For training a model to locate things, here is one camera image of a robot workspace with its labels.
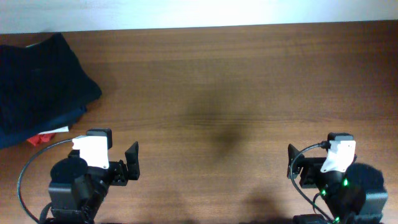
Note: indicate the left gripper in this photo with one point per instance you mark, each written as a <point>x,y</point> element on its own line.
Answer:
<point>119,168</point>

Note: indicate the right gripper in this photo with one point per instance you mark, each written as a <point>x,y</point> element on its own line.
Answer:
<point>310,167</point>

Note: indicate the black shorts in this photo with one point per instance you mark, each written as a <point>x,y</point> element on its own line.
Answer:
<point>40,83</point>

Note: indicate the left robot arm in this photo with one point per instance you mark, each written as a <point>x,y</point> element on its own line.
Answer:
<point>77,190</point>

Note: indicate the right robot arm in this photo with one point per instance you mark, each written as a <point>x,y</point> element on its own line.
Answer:
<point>339,189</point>

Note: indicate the white paper tag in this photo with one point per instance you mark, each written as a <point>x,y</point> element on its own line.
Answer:
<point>64,129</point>

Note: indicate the red cloth piece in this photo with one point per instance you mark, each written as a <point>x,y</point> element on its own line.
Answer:
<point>40,139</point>

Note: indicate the navy blue folded garment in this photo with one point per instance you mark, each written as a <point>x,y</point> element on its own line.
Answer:
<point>16,137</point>

